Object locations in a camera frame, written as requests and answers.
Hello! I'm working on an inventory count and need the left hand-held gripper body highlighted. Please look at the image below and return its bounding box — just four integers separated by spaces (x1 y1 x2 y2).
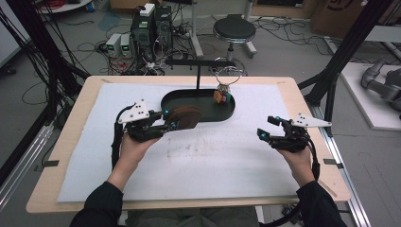
116 98 166 143

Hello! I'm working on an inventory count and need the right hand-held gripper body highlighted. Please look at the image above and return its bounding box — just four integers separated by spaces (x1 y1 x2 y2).
269 113 333 154

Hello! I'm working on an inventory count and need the brown zip wallet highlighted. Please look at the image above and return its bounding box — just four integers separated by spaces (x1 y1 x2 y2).
165 105 202 131

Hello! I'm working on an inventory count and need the black oval tray with hanger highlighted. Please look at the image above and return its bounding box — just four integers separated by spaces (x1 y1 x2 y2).
160 58 236 123

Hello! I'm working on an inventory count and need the person's right hand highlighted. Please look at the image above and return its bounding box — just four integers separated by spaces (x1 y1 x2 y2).
277 147 314 181

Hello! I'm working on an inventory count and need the person's left hand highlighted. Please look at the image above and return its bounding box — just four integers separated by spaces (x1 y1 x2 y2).
119 131 163 173

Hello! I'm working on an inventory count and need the dark tape strip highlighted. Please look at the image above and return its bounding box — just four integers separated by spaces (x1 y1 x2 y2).
34 160 61 173
323 158 345 169

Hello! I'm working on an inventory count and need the white foam mat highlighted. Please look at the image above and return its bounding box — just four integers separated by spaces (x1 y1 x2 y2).
56 82 301 203

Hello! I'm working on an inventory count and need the white power supply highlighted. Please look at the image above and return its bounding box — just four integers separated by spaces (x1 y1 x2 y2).
119 32 134 60
105 32 123 59

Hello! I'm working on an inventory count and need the white platform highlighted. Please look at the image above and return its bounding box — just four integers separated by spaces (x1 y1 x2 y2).
340 61 401 131

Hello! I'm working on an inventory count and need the black computer tower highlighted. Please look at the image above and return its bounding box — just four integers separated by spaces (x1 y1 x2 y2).
154 4 174 51
131 10 157 61

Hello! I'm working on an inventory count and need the person's lap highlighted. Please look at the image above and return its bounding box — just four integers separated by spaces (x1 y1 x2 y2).
126 207 260 227

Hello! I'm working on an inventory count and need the round black stool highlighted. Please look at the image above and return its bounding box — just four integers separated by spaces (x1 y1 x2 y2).
212 14 257 77

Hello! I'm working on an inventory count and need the white box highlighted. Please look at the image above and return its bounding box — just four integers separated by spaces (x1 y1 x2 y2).
139 3 156 17

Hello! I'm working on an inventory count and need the large printed cardboard box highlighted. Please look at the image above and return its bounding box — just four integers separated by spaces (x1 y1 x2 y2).
310 0 367 40

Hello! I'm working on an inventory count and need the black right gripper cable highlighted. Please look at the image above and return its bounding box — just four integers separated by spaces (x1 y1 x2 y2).
258 136 322 227

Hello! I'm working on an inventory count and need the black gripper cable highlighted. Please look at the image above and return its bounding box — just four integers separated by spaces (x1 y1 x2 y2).
258 136 322 227
111 104 137 171

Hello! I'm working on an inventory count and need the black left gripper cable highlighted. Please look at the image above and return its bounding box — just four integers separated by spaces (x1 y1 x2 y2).
111 104 137 171

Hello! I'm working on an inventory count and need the aluminium rail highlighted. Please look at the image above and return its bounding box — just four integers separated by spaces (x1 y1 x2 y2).
310 105 373 227
0 122 54 211

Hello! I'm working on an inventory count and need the tangle of floor cables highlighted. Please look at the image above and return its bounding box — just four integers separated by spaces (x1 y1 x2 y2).
75 17 197 77

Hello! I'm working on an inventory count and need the black frame post with cables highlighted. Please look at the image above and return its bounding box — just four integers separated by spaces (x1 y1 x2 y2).
0 0 91 131

